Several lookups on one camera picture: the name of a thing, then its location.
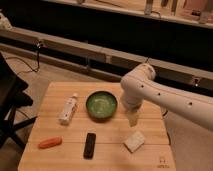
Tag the white sponge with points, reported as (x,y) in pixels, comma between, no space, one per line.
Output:
(134,141)

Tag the orange carrot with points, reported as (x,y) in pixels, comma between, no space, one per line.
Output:
(50,143)

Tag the black office chair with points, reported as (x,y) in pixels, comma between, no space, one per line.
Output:
(12,97)

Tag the green bowl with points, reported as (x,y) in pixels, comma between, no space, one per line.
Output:
(101,105)

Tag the white bottle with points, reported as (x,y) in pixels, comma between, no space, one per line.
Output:
(68,110)

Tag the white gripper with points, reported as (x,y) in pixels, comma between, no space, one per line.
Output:
(132,117)

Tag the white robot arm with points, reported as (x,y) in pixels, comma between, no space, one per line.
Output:
(139,85)

